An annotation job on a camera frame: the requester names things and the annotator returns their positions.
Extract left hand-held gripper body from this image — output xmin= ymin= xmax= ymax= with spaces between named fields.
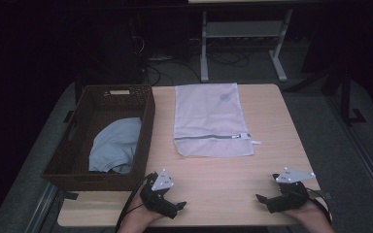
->
xmin=139 ymin=168 xmax=180 ymax=219

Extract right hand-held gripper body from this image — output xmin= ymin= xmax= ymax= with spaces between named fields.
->
xmin=266 ymin=167 xmax=317 ymax=215

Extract light blue garment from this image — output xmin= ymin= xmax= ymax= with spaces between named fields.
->
xmin=88 ymin=116 xmax=143 ymax=175

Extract brown wicker basket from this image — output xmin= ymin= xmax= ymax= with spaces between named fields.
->
xmin=40 ymin=84 xmax=156 ymax=192

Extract white mesh laundry bag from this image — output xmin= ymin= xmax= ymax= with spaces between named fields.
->
xmin=173 ymin=83 xmax=262 ymax=159

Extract person's left hand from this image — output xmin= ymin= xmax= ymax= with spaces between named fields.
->
xmin=118 ymin=193 xmax=167 ymax=233

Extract person's right hand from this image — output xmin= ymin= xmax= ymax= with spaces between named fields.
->
xmin=284 ymin=199 xmax=336 ymax=233

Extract black metal stand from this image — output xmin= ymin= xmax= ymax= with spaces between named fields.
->
xmin=320 ymin=64 xmax=367 ymax=127

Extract white power strip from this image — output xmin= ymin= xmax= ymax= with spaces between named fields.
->
xmin=149 ymin=55 xmax=175 ymax=62

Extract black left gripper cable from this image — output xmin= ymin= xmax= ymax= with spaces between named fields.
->
xmin=114 ymin=174 xmax=153 ymax=233

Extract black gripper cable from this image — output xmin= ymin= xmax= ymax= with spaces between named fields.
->
xmin=114 ymin=174 xmax=153 ymax=233
xmin=305 ymin=186 xmax=333 ymax=225

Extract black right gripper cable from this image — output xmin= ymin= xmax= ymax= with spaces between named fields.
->
xmin=305 ymin=186 xmax=333 ymax=225

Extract grey metal floor rail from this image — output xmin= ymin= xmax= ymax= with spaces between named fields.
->
xmin=24 ymin=183 xmax=60 ymax=233
xmin=325 ymin=96 xmax=373 ymax=216

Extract tangle of black floor cables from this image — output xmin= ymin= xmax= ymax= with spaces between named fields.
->
xmin=140 ymin=48 xmax=251 ymax=86

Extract white metal desk frame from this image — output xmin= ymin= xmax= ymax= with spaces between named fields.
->
xmin=199 ymin=9 xmax=294 ymax=83

